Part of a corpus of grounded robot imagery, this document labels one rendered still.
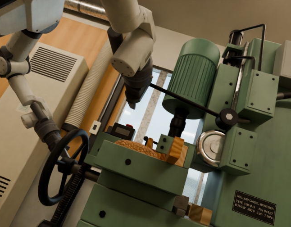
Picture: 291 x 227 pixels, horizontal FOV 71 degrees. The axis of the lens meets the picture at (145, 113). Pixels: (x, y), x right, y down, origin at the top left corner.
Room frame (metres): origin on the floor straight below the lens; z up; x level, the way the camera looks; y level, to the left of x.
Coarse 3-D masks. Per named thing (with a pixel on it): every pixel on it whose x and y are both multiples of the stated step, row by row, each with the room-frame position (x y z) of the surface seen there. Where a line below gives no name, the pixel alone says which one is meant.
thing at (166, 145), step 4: (160, 136) 0.74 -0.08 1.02; (164, 136) 0.74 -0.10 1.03; (168, 136) 0.73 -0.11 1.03; (160, 140) 0.74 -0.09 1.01; (164, 140) 0.73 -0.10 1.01; (168, 140) 0.73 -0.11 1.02; (172, 140) 0.73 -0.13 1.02; (160, 144) 0.74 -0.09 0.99; (164, 144) 0.74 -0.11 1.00; (168, 144) 0.73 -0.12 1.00; (184, 144) 0.73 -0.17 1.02; (188, 144) 0.72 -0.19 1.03; (192, 144) 0.72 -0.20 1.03; (156, 148) 0.74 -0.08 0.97; (160, 148) 0.74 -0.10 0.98; (164, 148) 0.73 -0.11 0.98; (168, 148) 0.73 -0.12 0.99; (160, 152) 0.74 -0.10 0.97; (164, 152) 0.73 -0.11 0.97
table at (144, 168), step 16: (112, 144) 0.49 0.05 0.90; (96, 160) 0.49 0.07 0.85; (112, 160) 0.49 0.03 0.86; (128, 160) 0.48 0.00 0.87; (144, 160) 0.48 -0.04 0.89; (160, 160) 0.47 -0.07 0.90; (128, 176) 0.48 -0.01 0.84; (144, 176) 0.47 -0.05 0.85; (160, 176) 0.47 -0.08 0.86; (176, 176) 0.47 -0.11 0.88; (176, 192) 0.46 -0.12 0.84
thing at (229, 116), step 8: (160, 88) 0.63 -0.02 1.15; (176, 96) 0.63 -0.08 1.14; (192, 104) 0.62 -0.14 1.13; (208, 112) 0.61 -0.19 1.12; (224, 112) 0.59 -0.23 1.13; (232, 112) 0.58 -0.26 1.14; (216, 120) 0.62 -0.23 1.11; (224, 120) 0.58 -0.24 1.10; (232, 120) 0.58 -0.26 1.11; (240, 120) 0.59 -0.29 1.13; (248, 120) 0.59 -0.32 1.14; (224, 128) 0.62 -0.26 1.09
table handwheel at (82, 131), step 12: (72, 132) 0.72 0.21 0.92; (84, 132) 0.79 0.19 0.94; (60, 144) 0.68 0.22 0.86; (84, 144) 0.87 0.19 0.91; (72, 156) 0.83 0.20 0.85; (84, 156) 0.92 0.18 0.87; (48, 168) 0.67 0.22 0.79; (60, 168) 0.79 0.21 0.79; (72, 168) 0.79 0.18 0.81; (48, 180) 0.69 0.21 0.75; (72, 180) 0.92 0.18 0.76; (96, 180) 0.78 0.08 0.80; (60, 192) 0.86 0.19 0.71; (48, 204) 0.78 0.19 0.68
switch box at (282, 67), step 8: (280, 48) 0.59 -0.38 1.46; (288, 48) 0.56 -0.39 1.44; (280, 56) 0.58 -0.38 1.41; (288, 56) 0.56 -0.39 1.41; (280, 64) 0.57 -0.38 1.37; (288, 64) 0.56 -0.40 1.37; (280, 72) 0.56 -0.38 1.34; (288, 72) 0.55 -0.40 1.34; (280, 80) 0.58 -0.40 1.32; (288, 80) 0.57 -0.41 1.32; (288, 88) 0.61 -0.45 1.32
